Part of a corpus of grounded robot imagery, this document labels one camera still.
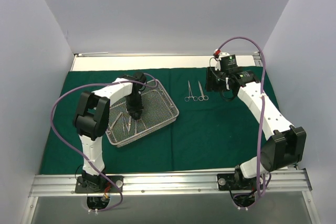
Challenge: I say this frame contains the steel wire mesh tray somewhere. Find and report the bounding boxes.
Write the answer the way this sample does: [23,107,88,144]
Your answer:
[106,80,179,147]

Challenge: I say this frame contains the steel surgical scissors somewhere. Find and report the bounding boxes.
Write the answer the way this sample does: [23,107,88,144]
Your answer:
[184,80,198,102]

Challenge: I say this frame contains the dark green surgical cloth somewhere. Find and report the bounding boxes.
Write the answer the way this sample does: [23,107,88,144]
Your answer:
[39,68,259,175]

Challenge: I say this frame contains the steel surgical forceps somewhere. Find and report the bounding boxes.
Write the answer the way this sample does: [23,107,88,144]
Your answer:
[126,115,133,133]

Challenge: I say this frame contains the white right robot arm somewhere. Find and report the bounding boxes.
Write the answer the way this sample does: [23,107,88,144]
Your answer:
[205,50,307,189]

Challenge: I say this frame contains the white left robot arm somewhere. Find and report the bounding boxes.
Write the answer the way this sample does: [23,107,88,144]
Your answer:
[73,72,146,192]

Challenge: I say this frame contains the steel tweezers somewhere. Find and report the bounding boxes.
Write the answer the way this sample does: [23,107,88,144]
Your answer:
[109,112,123,131]

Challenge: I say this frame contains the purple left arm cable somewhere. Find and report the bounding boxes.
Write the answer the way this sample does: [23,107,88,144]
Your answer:
[50,73,159,213]

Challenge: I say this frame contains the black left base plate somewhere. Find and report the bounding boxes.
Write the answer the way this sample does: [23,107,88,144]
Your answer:
[75,175,124,194]

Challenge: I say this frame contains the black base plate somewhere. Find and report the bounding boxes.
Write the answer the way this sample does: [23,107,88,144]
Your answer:
[216,173,257,191]
[75,175,124,194]

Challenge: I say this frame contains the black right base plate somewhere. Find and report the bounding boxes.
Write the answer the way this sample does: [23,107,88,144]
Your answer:
[216,173,257,191]

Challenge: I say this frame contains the aluminium front frame rail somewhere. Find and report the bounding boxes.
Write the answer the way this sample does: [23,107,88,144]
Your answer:
[29,167,312,197]

